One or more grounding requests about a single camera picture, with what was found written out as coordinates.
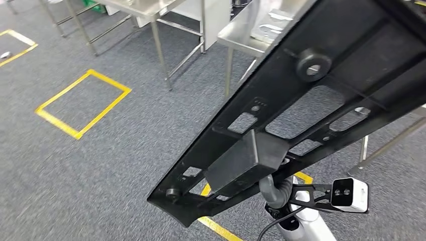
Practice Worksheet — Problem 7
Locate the black plastic bracket part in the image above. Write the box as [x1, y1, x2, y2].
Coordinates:
[147, 0, 426, 228]

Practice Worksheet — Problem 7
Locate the stainless steel workbench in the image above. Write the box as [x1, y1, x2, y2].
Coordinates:
[217, 0, 426, 176]

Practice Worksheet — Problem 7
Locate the white cabinet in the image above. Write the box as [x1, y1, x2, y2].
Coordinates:
[106, 0, 232, 51]

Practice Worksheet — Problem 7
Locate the grey stamped metal plate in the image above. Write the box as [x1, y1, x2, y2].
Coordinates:
[250, 8, 295, 44]

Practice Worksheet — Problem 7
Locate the green crate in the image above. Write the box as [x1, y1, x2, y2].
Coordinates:
[82, 0, 107, 14]

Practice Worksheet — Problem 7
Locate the steel frame table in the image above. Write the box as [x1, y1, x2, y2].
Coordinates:
[94, 0, 207, 91]
[5, 0, 139, 57]

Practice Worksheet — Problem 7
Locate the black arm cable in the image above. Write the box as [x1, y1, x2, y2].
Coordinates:
[257, 206, 305, 241]

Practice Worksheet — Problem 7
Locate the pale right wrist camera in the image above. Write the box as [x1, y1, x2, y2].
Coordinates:
[289, 177, 369, 213]

